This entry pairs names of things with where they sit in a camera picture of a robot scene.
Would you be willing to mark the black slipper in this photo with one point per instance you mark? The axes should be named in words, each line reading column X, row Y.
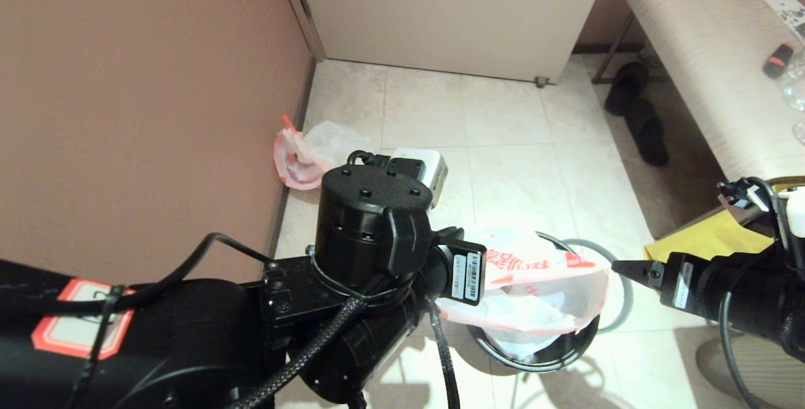
column 627, row 87
column 651, row 137

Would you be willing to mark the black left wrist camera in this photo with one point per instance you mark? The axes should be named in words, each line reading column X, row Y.
column 371, row 220

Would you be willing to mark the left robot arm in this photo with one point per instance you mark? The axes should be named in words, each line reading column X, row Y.
column 157, row 346

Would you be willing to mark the grey skirting board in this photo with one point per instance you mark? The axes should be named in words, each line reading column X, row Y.
column 295, row 138

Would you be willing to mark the white door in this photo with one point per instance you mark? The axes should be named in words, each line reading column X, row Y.
column 453, row 12

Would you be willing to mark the black marker with red band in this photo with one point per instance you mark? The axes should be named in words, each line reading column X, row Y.
column 778, row 60

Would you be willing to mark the small metal door stop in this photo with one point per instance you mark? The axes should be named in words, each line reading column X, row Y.
column 541, row 81

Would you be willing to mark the white red-printed trash bag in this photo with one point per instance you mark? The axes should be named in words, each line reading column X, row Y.
column 541, row 270
column 302, row 157

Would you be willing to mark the light woodgrain desk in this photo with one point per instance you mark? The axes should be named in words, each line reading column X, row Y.
column 710, row 50

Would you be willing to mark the yellow fabric bag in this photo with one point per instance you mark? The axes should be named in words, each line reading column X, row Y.
column 710, row 242

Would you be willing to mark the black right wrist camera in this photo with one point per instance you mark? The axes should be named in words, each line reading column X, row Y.
column 764, row 198

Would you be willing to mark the white leaflet with blue print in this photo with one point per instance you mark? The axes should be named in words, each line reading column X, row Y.
column 788, row 14

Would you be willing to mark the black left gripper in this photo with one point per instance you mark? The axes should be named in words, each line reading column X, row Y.
column 377, row 346

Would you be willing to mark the clear wine glass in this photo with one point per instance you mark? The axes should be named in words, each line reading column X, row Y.
column 795, row 89
column 800, row 133

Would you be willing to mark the black round trash bin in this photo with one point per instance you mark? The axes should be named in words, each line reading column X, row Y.
column 566, row 358

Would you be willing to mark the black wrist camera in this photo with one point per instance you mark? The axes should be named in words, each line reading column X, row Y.
column 371, row 220
column 764, row 198

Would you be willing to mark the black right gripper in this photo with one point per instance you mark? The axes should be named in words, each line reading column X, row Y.
column 742, row 296

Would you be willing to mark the beige door frame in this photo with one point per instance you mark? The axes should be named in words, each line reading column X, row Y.
column 300, row 6

